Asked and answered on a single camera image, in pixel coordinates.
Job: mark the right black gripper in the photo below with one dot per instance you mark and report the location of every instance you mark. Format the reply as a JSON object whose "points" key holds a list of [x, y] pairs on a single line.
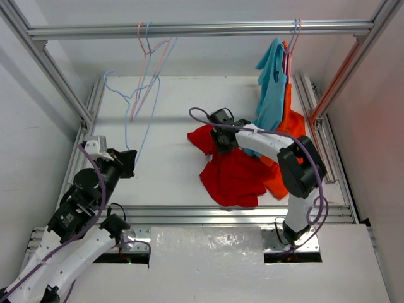
{"points": [[223, 149]]}

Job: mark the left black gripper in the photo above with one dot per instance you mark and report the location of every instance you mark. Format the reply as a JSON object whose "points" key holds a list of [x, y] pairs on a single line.
{"points": [[125, 158]]}

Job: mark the red t shirt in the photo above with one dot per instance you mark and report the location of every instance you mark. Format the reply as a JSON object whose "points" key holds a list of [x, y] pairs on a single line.
{"points": [[236, 178]]}

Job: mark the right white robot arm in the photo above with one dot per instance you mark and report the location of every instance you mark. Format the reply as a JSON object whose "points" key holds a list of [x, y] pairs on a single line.
{"points": [[301, 168]]}

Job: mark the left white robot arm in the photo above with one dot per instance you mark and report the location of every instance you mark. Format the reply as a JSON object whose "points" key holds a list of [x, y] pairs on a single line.
{"points": [[74, 238]]}

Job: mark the light blue t shirt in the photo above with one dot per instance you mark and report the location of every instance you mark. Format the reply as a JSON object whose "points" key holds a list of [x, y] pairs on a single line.
{"points": [[272, 80]]}

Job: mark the blue hanger holding shirt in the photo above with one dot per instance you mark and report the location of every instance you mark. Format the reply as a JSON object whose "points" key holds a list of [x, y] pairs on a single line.
{"points": [[290, 45]]}

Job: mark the pink hanger holding shirt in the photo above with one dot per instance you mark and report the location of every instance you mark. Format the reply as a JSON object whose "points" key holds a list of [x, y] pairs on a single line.
{"points": [[293, 48]]}

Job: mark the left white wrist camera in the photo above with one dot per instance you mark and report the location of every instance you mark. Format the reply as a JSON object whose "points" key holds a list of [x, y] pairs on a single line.
{"points": [[96, 147]]}

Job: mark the aluminium front rail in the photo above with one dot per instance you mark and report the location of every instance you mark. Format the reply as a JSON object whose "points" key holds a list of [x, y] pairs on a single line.
{"points": [[199, 215]]}

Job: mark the aluminium rail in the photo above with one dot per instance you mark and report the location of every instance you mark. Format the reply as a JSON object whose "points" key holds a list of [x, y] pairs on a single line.
{"points": [[215, 29], [199, 215]]}

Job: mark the orange diagonal frame bar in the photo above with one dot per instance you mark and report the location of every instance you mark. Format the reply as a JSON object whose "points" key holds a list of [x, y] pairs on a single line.
{"points": [[326, 100]]}

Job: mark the aluminium left frame post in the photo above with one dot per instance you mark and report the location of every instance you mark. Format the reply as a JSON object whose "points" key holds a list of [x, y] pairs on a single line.
{"points": [[20, 26]]}

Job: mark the aluminium frame post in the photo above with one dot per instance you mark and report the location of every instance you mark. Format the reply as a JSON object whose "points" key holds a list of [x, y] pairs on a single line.
{"points": [[20, 26], [380, 19]]}

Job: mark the aluminium top rail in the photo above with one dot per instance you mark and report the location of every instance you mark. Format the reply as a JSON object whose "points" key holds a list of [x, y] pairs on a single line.
{"points": [[215, 29]]}

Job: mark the aluminium right frame post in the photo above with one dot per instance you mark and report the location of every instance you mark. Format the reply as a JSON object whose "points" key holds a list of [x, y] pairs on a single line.
{"points": [[380, 19]]}

